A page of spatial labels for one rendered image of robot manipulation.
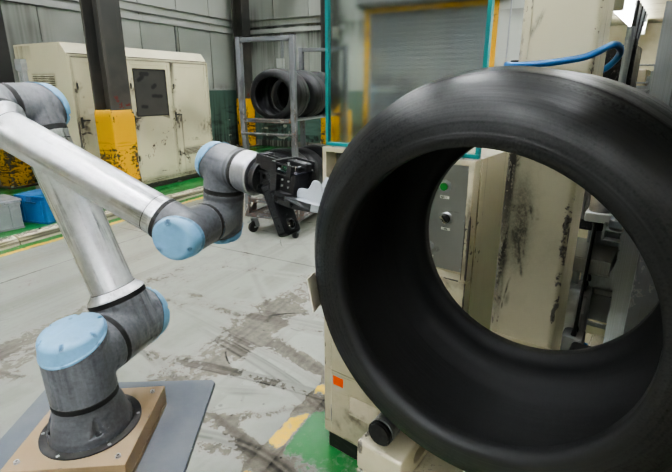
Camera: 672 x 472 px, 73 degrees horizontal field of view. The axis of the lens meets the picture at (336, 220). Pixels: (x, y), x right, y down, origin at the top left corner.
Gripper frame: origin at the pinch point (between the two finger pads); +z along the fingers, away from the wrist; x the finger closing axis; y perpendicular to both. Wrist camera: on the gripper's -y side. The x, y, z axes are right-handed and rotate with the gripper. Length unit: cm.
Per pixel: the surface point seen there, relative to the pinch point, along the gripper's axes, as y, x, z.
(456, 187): -7, 64, -2
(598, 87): 27.2, -7.4, 38.3
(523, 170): 9.8, 27.0, 24.6
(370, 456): -37.3, -10.1, 20.1
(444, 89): 24.9, -9.6, 21.6
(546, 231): -0.8, 27.0, 31.6
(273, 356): -137, 94, -99
